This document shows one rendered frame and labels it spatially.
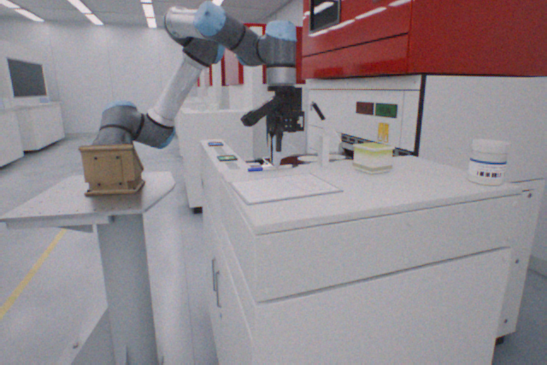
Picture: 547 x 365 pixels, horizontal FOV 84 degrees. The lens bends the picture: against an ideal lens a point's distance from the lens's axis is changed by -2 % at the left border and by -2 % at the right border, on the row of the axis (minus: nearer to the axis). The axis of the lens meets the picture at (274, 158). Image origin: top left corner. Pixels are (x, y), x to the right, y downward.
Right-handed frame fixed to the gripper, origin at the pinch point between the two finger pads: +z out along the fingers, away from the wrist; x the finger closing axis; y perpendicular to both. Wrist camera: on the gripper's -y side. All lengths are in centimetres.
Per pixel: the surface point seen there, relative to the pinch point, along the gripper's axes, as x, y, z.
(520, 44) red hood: 1, 90, -35
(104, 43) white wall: 810, -165, -160
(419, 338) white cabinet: -30, 24, 35
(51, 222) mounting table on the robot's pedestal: 26, -60, 18
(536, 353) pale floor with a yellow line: 0, 126, 97
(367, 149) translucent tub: -11.8, 20.7, -4.5
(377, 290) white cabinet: -30.8, 11.0, 20.2
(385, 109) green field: 17, 48, -13
